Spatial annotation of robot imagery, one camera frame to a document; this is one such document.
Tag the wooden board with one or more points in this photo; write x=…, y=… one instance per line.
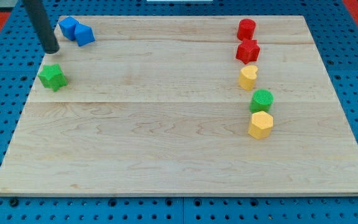
x=153, y=108

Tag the red star block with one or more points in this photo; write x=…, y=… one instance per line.
x=248, y=51

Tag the green star block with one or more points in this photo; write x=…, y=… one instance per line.
x=52, y=77

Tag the yellow heart block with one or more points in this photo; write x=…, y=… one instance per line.
x=247, y=77

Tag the yellow hexagon block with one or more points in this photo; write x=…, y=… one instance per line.
x=260, y=125

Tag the green cylinder block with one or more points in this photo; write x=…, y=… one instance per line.
x=261, y=101

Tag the red cylinder block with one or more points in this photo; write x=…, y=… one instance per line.
x=246, y=29

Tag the blue cube block right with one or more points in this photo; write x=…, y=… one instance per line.
x=83, y=34

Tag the blue cube block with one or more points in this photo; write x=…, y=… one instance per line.
x=67, y=27
x=83, y=34

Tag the blue cube block left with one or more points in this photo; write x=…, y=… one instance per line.
x=67, y=27

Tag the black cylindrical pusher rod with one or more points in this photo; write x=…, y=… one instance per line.
x=41, y=24

